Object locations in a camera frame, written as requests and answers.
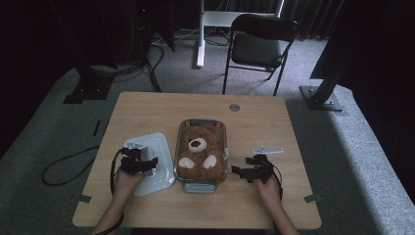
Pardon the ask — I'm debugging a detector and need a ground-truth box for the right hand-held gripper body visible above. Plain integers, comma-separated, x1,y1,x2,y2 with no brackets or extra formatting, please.
244,145,286,184

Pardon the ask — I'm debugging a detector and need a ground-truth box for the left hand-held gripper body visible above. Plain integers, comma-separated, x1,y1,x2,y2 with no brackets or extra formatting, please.
117,141,146,177

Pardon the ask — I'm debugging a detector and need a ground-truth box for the white plastic box lid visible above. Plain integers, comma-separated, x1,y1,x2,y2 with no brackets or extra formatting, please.
122,131,176,197

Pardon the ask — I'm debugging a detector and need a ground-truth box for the brown teddy bear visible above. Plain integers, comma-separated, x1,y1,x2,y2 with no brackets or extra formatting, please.
177,124,227,181

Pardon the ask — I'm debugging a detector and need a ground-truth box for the clear plastic storage box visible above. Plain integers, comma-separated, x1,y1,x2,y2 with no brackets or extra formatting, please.
172,118,230,195

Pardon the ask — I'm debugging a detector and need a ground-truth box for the person's left hand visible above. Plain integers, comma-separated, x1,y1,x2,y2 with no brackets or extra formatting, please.
112,167,149,201

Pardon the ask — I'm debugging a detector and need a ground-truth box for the person's right hand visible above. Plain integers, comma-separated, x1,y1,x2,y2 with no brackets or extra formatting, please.
254,175,284,208

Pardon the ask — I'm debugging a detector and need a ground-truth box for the grey tape piece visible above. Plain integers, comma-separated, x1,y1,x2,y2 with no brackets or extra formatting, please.
303,193,323,204
75,194,93,205

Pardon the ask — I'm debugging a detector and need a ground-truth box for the black metal stand with base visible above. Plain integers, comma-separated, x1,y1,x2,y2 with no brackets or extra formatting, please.
48,0,115,105
299,62,348,113

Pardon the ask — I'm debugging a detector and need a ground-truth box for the black folding chair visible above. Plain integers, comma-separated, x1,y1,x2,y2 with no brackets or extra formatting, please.
222,13,300,96

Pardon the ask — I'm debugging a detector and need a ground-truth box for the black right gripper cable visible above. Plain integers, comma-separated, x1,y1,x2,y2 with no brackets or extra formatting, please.
269,162,285,201

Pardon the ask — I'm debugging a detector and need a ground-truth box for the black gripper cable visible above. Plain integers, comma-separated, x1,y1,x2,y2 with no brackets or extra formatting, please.
269,162,285,201
93,147,127,235

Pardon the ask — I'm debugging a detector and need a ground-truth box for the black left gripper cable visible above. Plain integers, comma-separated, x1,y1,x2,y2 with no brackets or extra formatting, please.
93,147,127,235

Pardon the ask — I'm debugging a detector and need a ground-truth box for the black cable on floor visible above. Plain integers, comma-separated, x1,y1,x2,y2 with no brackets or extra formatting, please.
41,145,101,187

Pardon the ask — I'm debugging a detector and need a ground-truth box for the bundle of floor cables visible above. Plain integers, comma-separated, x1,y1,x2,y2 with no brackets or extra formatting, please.
91,30,165,94

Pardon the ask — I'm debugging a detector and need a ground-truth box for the white desk frame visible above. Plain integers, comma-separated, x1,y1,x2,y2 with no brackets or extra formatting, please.
195,0,286,70

